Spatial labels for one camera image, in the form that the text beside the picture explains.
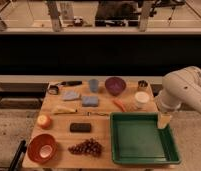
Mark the blue sponge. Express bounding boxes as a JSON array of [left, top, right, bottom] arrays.
[[82, 96, 99, 107]]

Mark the light blue cloth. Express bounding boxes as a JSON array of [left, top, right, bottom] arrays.
[[62, 91, 80, 101]]

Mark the orange-red bowl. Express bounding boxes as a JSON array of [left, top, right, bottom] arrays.
[[27, 134, 57, 164]]

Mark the white round container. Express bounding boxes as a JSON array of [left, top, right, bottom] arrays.
[[135, 91, 150, 108]]

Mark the bunch of dark grapes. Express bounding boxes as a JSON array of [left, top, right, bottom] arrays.
[[68, 138, 103, 157]]

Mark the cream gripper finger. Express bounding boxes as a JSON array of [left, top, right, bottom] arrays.
[[157, 113, 172, 129]]

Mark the black rectangular block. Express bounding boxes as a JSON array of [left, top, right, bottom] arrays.
[[70, 123, 91, 132]]

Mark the green plastic tray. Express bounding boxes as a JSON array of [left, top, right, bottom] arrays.
[[110, 113, 181, 165]]

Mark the metal fork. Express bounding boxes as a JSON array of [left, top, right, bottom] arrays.
[[77, 112, 110, 117]]

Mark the orange fruit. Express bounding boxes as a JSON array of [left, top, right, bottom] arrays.
[[37, 115, 52, 129]]

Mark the small metal cup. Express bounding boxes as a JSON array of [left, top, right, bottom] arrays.
[[138, 80, 148, 91]]

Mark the wooden board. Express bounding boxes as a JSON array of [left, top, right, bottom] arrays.
[[21, 80, 160, 170]]

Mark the purple bowl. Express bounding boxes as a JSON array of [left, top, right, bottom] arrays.
[[105, 77, 126, 96]]

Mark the orange carrot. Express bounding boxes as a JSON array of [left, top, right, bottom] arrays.
[[113, 99, 126, 112]]

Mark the yellow banana piece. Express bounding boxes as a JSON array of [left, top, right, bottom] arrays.
[[52, 106, 77, 115]]

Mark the blue-grey cup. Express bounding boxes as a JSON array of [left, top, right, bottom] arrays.
[[88, 79, 99, 93]]

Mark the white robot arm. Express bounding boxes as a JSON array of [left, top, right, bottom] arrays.
[[155, 66, 201, 129]]

